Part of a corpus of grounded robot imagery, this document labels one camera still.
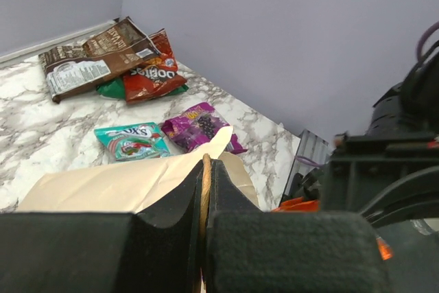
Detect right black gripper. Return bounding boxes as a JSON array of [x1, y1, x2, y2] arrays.
[[322, 132, 438, 228]]

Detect red snack packet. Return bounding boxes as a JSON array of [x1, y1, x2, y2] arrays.
[[123, 29, 188, 104]]

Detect magenta snack packet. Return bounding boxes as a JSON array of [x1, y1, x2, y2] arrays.
[[161, 102, 230, 152]]

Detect brown snack packet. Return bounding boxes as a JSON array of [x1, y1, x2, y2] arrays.
[[38, 16, 161, 104]]

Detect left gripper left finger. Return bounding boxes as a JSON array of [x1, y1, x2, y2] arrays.
[[1, 163, 204, 292]]

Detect green crisps bag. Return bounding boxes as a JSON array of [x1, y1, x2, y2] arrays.
[[96, 77, 189, 101]]

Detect teal snack packet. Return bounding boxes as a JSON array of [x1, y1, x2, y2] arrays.
[[94, 122, 171, 162]]

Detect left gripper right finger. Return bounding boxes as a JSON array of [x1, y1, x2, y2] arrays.
[[205, 159, 391, 292]]

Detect beige paper bag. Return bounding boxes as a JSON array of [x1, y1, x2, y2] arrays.
[[17, 126, 259, 212]]

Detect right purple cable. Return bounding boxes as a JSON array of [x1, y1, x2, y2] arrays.
[[294, 21, 439, 169]]

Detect orange snack packet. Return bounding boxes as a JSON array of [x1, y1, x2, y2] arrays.
[[272, 197, 393, 261]]

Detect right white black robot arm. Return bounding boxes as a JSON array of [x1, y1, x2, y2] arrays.
[[320, 43, 438, 228]]

